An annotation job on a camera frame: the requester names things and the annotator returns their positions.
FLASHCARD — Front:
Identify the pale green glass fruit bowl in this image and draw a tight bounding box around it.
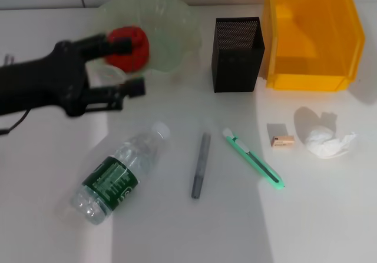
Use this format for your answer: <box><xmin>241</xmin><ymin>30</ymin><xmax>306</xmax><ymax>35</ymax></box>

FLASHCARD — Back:
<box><xmin>94</xmin><ymin>0</ymin><xmax>203</xmax><ymax>77</ymax></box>

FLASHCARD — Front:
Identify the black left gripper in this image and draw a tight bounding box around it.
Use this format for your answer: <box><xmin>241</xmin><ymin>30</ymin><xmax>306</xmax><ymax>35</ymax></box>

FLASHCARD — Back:
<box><xmin>0</xmin><ymin>33</ymin><xmax>147</xmax><ymax>117</ymax></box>

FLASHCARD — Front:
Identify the white paper ball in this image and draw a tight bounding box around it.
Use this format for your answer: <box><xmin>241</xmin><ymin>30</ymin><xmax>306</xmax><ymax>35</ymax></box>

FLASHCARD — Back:
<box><xmin>304</xmin><ymin>126</ymin><xmax>357</xmax><ymax>159</ymax></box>

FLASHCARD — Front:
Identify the clear bottle with green label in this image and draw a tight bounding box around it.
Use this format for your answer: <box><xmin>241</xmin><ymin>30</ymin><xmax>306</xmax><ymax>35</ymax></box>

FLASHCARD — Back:
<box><xmin>70</xmin><ymin>121</ymin><xmax>171</xmax><ymax>226</ymax></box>

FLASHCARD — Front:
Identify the green utility knife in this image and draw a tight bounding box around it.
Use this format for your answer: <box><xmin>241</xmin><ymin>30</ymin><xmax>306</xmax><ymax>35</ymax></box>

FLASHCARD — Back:
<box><xmin>222</xmin><ymin>128</ymin><xmax>286</xmax><ymax>191</ymax></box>

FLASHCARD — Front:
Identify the grey pen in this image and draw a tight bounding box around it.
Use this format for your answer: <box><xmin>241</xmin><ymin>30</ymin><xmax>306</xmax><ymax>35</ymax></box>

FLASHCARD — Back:
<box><xmin>190</xmin><ymin>132</ymin><xmax>211</xmax><ymax>199</ymax></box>

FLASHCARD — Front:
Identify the yellow plastic bin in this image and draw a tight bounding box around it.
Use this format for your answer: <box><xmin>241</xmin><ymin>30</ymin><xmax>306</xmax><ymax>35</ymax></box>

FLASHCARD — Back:
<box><xmin>263</xmin><ymin>0</ymin><xmax>366</xmax><ymax>92</ymax></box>

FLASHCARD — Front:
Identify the black mesh pen holder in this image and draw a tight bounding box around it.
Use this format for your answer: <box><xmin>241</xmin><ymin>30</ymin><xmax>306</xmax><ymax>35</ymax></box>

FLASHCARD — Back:
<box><xmin>211</xmin><ymin>16</ymin><xmax>266</xmax><ymax>94</ymax></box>

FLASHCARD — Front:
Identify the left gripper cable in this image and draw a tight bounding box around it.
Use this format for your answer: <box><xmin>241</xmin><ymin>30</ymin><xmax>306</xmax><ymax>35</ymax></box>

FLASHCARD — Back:
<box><xmin>0</xmin><ymin>109</ymin><xmax>30</xmax><ymax>136</ymax></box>

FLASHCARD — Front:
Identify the small beige eraser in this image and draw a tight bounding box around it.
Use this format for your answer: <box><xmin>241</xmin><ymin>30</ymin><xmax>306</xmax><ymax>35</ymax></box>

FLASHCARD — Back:
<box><xmin>271</xmin><ymin>135</ymin><xmax>295</xmax><ymax>149</ymax></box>

